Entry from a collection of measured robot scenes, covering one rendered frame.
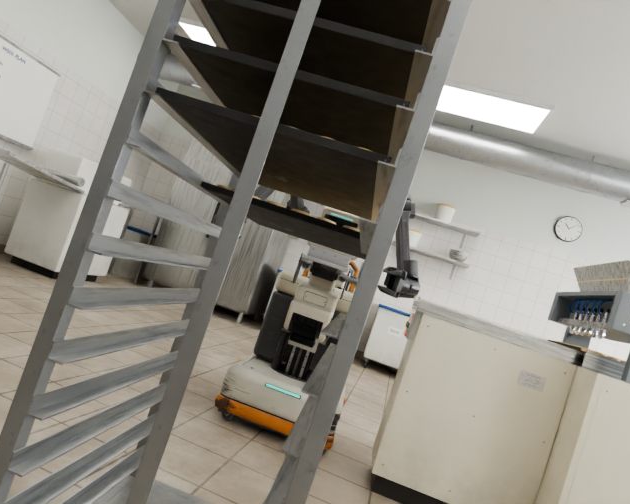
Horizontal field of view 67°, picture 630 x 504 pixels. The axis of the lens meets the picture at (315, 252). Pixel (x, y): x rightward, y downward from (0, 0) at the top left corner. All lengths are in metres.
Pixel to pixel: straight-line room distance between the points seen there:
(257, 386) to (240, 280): 3.30
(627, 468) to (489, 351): 0.64
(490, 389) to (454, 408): 0.18
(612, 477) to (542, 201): 4.72
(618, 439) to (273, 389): 1.48
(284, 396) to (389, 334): 3.29
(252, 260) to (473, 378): 3.80
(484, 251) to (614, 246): 1.51
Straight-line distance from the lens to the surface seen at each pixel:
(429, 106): 0.77
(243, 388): 2.50
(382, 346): 5.64
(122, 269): 6.81
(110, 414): 1.17
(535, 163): 5.61
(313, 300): 2.47
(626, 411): 2.29
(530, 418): 2.38
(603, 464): 2.30
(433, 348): 2.25
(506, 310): 6.40
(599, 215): 6.81
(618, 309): 2.24
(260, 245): 5.64
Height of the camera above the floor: 0.85
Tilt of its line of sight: 3 degrees up
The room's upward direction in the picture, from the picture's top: 19 degrees clockwise
